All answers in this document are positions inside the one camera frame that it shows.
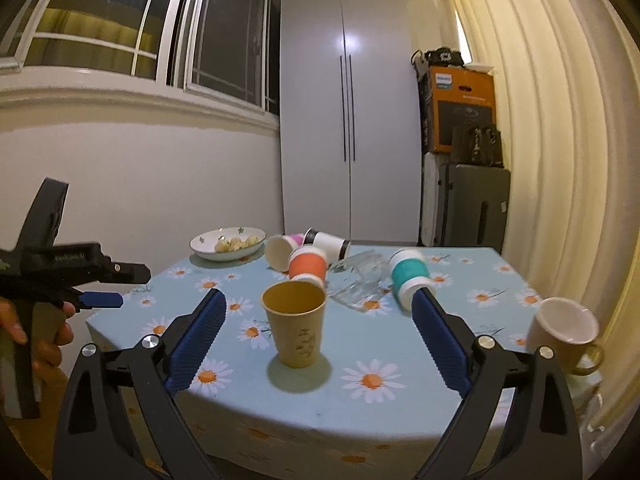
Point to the orange cardboard box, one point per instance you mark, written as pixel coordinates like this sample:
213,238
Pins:
462,110

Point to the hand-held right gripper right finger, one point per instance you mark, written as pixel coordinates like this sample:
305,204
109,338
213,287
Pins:
440,340

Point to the brown ceramic mug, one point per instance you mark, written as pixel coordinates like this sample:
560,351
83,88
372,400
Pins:
552,335

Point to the white framed window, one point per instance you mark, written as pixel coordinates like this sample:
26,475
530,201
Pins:
170,25

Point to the clear glass mug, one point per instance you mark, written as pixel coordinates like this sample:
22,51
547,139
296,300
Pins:
362,280

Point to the white appliance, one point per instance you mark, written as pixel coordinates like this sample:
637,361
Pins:
431,200

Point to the white wardrobe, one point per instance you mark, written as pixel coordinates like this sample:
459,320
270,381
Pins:
320,110

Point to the pink sleeved paper cup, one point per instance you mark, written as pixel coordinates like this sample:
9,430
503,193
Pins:
277,252

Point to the blue daisy tablecloth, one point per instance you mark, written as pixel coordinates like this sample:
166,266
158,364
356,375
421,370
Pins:
350,410

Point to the yellow paper cup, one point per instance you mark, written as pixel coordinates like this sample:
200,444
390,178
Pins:
295,325

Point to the cream curtain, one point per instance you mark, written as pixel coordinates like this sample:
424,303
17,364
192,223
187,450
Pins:
560,135

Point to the orange sleeve paper cup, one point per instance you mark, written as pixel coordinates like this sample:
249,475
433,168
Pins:
307,264

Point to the black and white paper cup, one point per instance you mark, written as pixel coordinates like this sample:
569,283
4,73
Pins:
330,244

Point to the black handbag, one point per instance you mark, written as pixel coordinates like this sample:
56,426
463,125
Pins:
477,147

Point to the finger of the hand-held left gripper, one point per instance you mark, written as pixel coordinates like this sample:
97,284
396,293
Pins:
102,300
131,272

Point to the person's left hand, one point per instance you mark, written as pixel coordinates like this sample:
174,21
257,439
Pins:
50,345

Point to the teal sleeve paper cup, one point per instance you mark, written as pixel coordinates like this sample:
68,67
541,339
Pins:
409,272

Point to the white floral bowl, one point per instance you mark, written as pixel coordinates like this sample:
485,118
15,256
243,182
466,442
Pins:
207,247

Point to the grey suitcase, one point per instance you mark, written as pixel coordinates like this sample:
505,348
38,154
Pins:
472,205

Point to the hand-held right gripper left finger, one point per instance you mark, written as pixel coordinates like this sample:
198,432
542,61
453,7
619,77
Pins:
200,332

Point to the pink sleeve paper cup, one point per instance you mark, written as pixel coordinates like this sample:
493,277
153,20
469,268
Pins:
298,238

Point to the pale food pieces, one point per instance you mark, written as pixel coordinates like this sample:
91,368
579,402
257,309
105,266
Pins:
235,243

